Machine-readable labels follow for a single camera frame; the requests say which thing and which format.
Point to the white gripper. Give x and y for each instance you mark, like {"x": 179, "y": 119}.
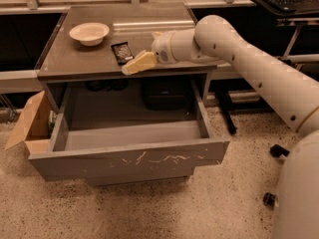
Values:
{"x": 161, "y": 48}

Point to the black rxbar chocolate wrapper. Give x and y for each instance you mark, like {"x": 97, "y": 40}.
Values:
{"x": 122, "y": 53}

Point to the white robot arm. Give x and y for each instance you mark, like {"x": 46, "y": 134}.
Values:
{"x": 290, "y": 93}

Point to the grey drawer cabinet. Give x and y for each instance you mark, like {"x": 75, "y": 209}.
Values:
{"x": 68, "y": 61}

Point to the open grey top drawer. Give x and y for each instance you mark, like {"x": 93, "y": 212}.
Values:
{"x": 111, "y": 137}

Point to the black box under cabinet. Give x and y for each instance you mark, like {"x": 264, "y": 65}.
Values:
{"x": 167, "y": 93}

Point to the white ceramic bowl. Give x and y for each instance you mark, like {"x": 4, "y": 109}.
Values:
{"x": 90, "y": 34}

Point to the cardboard box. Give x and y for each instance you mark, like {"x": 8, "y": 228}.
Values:
{"x": 32, "y": 126}

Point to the black office chair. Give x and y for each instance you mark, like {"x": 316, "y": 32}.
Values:
{"x": 275, "y": 151}

